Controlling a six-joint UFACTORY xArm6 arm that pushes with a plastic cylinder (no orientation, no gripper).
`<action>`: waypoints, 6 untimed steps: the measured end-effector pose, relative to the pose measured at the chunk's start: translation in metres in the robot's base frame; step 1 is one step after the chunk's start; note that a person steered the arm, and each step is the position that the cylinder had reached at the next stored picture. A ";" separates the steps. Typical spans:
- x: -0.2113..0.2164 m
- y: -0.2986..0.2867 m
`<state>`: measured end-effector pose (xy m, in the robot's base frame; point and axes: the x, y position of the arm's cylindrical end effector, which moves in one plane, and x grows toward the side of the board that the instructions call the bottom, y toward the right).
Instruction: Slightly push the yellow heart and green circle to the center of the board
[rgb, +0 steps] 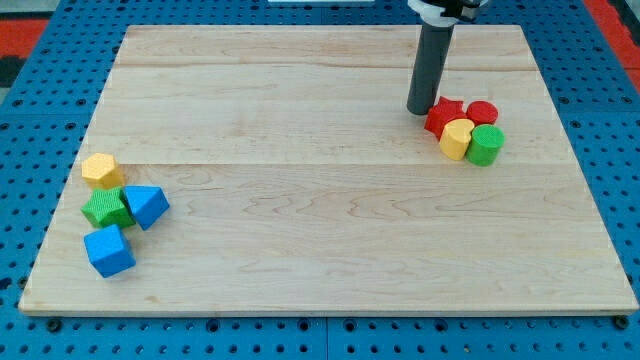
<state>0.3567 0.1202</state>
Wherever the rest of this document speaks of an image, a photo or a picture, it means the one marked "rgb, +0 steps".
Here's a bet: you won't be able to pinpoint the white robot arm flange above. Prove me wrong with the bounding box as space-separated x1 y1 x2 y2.
407 0 491 28

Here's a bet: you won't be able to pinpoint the wooden board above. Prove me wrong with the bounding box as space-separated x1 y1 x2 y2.
19 25 638 317

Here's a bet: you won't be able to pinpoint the yellow heart block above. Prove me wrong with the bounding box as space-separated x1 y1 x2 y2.
439 119 475 161

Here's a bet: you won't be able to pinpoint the red star block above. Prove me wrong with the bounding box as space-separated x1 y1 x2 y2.
424 96 466 140

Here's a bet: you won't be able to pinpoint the green cylinder block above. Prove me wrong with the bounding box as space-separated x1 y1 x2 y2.
466 124 505 166

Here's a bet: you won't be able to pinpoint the red cylinder block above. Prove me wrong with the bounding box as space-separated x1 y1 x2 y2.
466 100 499 126

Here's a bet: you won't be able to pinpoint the blue triangle block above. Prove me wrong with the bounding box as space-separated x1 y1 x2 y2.
124 185 170 230

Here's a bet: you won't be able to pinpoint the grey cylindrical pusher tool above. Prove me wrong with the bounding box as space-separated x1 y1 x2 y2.
406 24 453 115

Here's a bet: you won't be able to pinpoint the green star block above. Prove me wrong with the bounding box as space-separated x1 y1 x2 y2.
80 186 136 229

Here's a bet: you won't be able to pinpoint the yellow hexagon block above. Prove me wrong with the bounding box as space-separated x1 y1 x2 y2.
81 153 126 189

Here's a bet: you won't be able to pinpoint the blue cube block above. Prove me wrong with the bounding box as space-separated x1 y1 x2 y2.
84 225 136 278

